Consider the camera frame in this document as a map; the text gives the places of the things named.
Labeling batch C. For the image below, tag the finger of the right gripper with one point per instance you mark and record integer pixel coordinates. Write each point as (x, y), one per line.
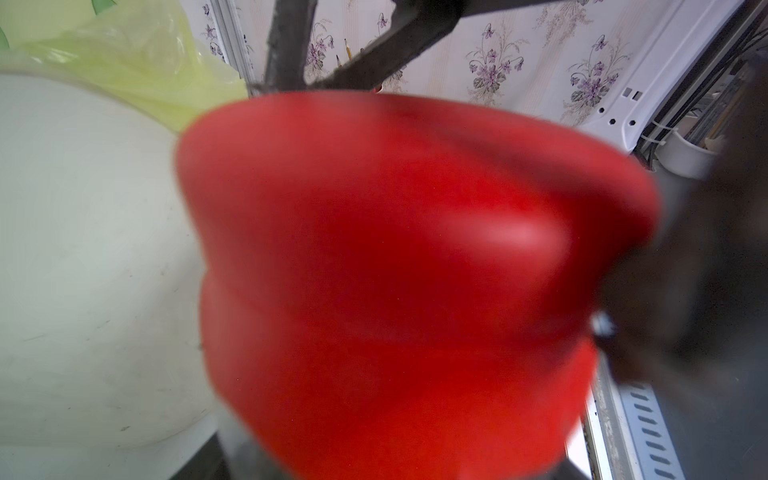
(415, 27)
(288, 41)

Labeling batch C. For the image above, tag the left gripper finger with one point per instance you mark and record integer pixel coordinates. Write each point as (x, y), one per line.
(686, 306)

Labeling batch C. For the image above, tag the red jar lid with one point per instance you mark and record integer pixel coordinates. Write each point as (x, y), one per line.
(401, 287)

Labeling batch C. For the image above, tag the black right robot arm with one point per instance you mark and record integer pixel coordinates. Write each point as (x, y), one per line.
(611, 94)

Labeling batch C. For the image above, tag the green avocado print bag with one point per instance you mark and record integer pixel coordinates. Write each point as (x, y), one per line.
(152, 55)

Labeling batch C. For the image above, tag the white plastic trash bin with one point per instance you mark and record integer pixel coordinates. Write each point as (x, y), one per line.
(100, 274)

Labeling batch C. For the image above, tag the aluminium frame bars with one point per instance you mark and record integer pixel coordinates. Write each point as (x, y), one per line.
(233, 40)

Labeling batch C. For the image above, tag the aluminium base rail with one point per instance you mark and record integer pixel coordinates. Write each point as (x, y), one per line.
(625, 432)

